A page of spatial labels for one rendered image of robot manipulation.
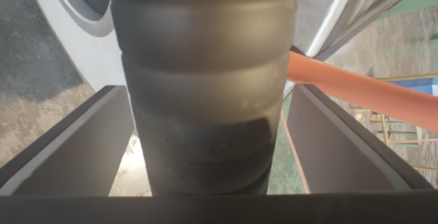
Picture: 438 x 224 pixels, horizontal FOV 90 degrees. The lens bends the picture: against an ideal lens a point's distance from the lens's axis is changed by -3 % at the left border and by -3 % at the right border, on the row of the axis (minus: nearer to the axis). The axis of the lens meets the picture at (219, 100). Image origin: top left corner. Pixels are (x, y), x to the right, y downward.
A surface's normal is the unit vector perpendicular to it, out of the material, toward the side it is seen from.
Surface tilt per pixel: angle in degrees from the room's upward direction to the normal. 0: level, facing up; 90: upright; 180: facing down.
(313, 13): 88
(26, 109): 0
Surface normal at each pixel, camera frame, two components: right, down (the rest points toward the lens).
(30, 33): 0.65, -0.04
